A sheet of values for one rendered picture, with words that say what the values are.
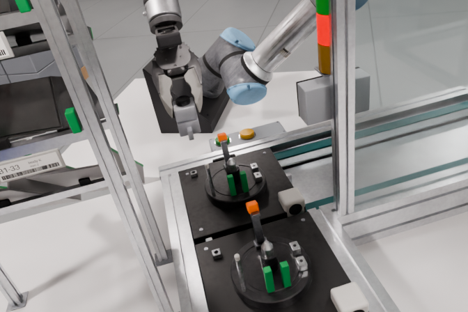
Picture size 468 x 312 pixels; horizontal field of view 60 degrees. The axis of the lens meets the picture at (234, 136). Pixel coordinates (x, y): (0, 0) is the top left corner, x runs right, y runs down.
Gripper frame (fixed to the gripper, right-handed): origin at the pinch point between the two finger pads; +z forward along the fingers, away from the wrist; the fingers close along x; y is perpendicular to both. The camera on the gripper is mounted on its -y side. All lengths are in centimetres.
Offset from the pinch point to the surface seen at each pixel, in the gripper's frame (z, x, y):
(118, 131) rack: 3.4, 12.4, -8.8
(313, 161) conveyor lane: 15.9, -29.1, 22.4
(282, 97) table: -10, -35, 62
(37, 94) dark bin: -0.4, 18.7, -26.3
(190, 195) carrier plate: 17.3, 3.3, 12.0
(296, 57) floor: -94, -112, 296
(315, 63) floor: -79, -123, 279
